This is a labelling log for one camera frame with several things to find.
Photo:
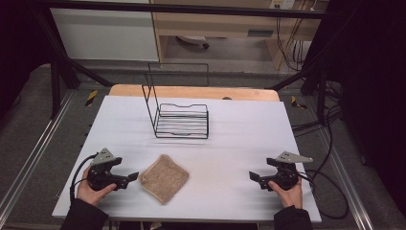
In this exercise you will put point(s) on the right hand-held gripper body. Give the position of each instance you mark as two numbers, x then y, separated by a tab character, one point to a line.
284	174

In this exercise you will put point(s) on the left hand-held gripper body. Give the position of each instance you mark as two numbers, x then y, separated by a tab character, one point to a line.
103	172

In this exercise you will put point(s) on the brown towel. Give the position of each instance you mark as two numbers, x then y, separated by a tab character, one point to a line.
164	179

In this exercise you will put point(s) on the person's right hand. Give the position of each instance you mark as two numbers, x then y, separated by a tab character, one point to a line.
288	195

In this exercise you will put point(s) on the person's left hand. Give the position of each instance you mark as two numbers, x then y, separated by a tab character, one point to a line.
91	193

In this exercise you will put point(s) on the yellow black floor tape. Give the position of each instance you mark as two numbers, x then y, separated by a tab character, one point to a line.
91	97
297	103

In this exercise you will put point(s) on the white chair base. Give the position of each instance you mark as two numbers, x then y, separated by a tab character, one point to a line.
193	40

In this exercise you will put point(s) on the white power strip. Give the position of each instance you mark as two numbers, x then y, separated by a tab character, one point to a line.
282	4

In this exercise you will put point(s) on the aluminium floor rail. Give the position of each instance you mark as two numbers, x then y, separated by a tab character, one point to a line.
346	182
35	150

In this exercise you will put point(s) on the black metal frame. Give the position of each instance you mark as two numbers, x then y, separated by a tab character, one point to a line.
56	80

